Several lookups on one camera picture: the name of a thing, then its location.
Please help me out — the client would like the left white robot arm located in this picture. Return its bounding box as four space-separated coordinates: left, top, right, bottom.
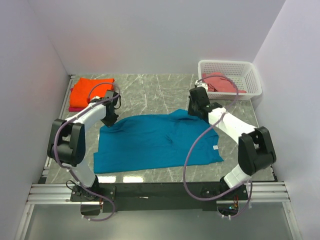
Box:
47 90 121 201

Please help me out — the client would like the pink t shirt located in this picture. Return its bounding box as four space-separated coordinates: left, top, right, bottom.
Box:
201 72 237 93

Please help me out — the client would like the folded orange t shirt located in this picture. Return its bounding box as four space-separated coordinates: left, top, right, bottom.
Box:
69 77 115 109

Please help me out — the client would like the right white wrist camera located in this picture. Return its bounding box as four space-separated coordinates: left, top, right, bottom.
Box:
194 79 208 92

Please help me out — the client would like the blue t shirt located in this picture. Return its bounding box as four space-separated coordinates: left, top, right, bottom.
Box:
93 109 210 174

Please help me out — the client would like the white plastic basket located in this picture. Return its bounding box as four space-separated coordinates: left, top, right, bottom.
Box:
197 60 262 101

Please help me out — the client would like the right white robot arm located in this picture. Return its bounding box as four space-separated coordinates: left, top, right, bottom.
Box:
188 87 277 200

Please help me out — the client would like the aluminium frame rail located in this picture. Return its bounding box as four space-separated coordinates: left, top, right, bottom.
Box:
26 182 291 205

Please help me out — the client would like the folded magenta t shirt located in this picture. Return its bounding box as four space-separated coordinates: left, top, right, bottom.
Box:
68 87 84 112

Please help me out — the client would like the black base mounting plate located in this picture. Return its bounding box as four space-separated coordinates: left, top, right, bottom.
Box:
70 181 249 216

